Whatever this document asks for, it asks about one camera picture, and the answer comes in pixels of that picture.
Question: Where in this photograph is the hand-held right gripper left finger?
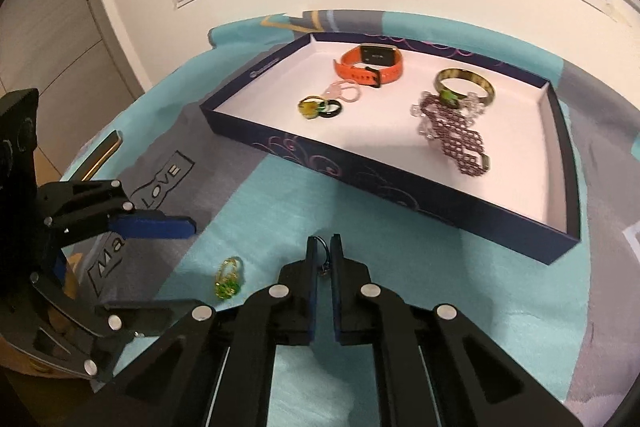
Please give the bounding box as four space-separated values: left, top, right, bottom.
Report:
65 236 321 427

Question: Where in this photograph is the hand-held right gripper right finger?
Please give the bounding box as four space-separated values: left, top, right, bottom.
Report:
330 234 583 427

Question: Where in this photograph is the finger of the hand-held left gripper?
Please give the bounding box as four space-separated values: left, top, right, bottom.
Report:
37 179 197 253
29 272 202 383

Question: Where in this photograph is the gold ring with green stones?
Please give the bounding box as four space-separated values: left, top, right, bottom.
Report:
215 257 244 300

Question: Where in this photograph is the dark blue jewelry box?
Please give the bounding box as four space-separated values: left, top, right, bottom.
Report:
200 32 583 265

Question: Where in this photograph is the yellow green stone ring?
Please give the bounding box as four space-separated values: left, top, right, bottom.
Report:
298 94 326 120

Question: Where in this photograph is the purple chain bracelet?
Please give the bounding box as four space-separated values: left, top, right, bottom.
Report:
420 94 492 178

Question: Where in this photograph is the clear crystal bead bracelet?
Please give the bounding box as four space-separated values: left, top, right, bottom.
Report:
410 91 488 138

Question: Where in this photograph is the teal grey printed blanket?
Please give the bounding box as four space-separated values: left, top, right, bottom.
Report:
50 9 640 427

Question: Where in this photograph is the grey wooden door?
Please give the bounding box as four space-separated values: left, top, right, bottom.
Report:
0 0 146 118

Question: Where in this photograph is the orange wrist watch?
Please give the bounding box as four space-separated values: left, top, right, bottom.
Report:
333 43 405 88

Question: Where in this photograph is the tortoiseshell bangle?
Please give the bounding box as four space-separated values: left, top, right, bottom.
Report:
434 68 496 106

